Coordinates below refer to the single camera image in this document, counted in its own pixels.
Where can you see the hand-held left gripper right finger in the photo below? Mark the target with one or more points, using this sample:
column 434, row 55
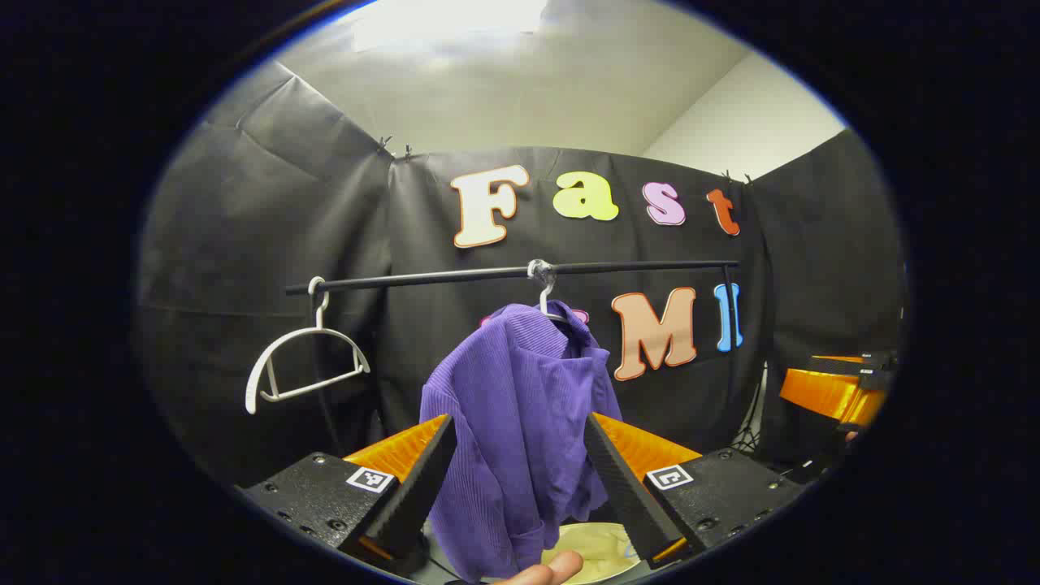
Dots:
column 630, row 496

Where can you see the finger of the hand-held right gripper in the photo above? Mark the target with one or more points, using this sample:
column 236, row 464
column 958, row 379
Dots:
column 877, row 357
column 829, row 398

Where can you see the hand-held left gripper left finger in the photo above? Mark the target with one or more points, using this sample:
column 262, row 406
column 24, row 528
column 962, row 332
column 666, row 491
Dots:
column 418, row 496

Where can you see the purple ribbed garment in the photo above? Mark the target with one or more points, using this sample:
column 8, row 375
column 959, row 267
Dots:
column 512, row 406

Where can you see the empty white clothes hanger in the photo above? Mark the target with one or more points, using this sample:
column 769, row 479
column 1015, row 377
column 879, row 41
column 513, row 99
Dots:
column 258, row 374

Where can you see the black clothes rack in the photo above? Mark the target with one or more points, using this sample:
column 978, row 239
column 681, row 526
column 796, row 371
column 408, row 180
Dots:
column 422, row 279

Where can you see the white hanger with taped hook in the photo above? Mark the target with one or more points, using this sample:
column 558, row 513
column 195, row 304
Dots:
column 540, row 268

